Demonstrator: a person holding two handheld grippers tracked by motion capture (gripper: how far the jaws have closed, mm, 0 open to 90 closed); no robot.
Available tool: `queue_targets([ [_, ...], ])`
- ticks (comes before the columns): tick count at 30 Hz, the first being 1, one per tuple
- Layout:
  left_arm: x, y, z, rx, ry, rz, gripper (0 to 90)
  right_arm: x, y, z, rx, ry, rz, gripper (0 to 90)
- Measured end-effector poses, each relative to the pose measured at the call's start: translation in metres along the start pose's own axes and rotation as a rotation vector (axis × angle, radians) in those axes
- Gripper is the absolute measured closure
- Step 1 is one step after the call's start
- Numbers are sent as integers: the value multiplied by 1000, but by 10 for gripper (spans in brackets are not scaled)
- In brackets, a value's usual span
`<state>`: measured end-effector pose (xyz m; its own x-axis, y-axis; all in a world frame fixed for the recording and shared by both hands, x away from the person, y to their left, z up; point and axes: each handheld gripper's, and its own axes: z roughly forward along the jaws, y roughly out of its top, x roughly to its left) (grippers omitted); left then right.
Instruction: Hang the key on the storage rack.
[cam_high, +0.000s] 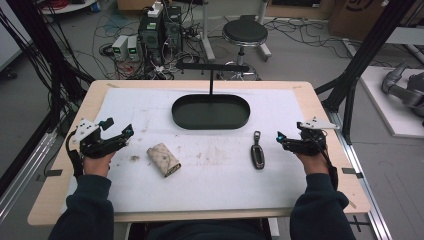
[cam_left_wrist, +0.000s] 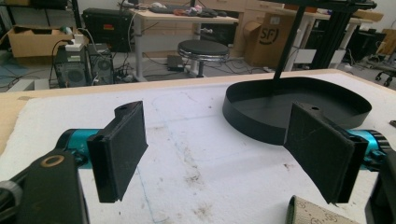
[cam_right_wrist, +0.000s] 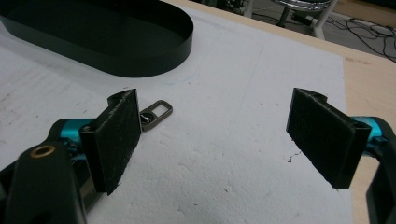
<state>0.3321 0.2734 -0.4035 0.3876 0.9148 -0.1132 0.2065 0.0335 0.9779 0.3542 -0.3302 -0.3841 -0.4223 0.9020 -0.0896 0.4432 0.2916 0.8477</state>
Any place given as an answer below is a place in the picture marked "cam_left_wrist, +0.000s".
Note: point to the black round stool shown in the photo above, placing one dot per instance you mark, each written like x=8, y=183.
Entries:
x=203, y=49

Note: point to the black computer tower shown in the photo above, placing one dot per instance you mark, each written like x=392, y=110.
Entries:
x=73, y=70

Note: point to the wooden desk with white legs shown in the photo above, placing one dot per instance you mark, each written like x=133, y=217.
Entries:
x=186, y=19

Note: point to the open cardboard box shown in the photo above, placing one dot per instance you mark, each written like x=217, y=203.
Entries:
x=34, y=43

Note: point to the office chair base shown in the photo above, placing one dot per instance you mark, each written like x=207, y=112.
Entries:
x=386, y=77

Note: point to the black round tray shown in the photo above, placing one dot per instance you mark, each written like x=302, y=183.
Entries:
x=255, y=107

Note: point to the tall printed cardboard box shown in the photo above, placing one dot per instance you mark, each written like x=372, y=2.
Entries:
x=267, y=40

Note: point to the white power strip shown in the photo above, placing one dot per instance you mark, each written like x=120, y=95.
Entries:
x=74, y=43

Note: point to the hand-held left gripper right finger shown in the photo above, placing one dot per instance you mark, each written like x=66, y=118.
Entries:
x=317, y=155

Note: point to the small dark object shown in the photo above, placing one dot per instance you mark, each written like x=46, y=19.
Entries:
x=393, y=123

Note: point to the beige patterned pouch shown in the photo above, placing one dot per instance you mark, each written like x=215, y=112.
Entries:
x=311, y=211

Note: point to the grey computer tower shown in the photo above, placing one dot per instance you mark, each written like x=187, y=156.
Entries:
x=101, y=67

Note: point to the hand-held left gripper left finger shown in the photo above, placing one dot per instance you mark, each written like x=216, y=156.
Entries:
x=116, y=155

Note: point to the black equipment case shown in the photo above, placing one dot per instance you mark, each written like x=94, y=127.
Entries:
x=107, y=28

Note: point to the black box on floor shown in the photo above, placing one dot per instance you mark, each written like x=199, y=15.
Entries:
x=175, y=63

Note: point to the black metal stand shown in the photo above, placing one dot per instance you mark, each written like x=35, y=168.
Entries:
x=334, y=31

